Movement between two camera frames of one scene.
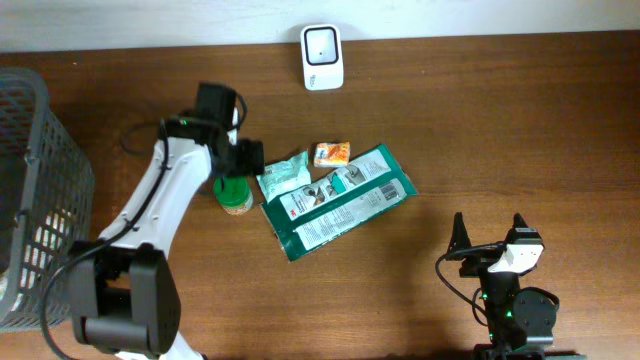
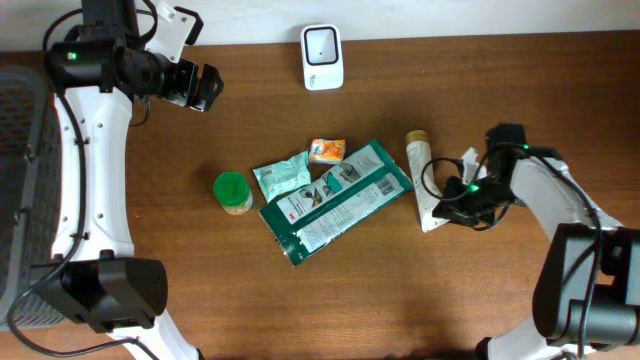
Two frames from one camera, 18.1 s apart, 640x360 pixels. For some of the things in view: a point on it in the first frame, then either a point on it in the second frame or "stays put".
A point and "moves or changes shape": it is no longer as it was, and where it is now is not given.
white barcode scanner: x=322 y=54 stays put
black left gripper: x=250 y=158 to x=182 y=92
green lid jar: x=234 y=193 stays put
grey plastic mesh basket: x=47 y=205 stays put
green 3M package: x=319 y=211 stays put
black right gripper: x=475 y=264 to x=457 y=210
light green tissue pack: x=282 y=177 stays put
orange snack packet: x=332 y=154 moves or changes shape
